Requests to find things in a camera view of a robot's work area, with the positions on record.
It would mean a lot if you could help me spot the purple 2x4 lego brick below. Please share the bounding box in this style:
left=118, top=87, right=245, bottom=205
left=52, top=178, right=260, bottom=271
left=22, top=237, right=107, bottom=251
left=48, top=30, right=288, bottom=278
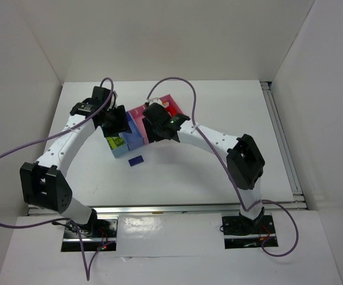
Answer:
left=128, top=156, right=144, bottom=167

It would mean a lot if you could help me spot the narrow pink container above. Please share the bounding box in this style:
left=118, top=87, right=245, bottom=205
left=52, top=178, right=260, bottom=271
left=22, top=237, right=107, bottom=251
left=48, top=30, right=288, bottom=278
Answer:
left=128, top=105, right=149, bottom=144

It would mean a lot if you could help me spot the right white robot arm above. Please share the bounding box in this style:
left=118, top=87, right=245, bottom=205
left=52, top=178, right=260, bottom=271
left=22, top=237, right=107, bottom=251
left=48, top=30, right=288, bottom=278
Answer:
left=143, top=103, right=265, bottom=225

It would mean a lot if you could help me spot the dark blue container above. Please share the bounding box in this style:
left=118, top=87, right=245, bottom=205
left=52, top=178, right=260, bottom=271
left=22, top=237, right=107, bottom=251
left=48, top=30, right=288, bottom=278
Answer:
left=121, top=113, right=144, bottom=151

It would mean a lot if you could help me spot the light blue container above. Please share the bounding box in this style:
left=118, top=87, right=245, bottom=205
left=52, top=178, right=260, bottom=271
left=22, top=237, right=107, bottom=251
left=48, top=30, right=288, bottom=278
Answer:
left=105, top=133, right=129, bottom=159

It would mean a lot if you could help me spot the green 2x4 lego brick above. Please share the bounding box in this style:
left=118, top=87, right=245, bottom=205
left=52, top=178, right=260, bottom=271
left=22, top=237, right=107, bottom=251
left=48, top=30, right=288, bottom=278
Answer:
left=106, top=137, right=125, bottom=150

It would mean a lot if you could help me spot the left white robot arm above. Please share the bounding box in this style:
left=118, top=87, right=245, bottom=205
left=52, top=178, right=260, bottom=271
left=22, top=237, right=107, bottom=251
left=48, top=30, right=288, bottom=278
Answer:
left=20, top=86, right=130, bottom=233

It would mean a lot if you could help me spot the large pink container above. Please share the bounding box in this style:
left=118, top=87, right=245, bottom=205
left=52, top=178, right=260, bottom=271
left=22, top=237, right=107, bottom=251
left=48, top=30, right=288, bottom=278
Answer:
left=160, top=94, right=183, bottom=114

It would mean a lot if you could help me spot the front aluminium rail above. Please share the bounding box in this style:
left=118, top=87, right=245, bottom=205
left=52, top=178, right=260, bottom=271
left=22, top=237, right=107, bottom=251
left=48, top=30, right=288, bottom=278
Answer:
left=28, top=202, right=308, bottom=215

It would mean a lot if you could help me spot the aluminium rail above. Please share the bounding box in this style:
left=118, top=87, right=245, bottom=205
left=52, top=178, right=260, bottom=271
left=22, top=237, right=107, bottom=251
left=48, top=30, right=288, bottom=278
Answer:
left=28, top=202, right=308, bottom=215
left=260, top=81, right=307, bottom=208

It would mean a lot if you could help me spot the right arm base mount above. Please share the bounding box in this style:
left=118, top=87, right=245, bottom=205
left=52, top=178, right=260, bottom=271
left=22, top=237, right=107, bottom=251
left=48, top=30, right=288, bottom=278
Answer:
left=219, top=215, right=278, bottom=249

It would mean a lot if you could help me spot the red lego with side studs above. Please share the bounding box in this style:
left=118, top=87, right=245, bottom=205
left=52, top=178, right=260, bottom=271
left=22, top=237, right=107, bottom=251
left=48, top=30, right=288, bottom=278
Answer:
left=166, top=106, right=178, bottom=117

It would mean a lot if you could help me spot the right side aluminium rail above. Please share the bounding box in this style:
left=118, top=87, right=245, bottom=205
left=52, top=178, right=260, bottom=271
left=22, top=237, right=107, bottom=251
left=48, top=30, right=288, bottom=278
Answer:
left=260, top=81, right=307, bottom=208

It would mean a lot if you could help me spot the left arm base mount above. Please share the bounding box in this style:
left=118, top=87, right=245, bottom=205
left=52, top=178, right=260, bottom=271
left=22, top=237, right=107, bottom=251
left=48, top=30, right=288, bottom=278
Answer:
left=52, top=218, right=118, bottom=252

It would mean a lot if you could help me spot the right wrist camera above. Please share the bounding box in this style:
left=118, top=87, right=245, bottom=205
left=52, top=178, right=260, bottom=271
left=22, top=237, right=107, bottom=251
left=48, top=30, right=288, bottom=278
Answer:
left=145, top=97, right=163, bottom=106

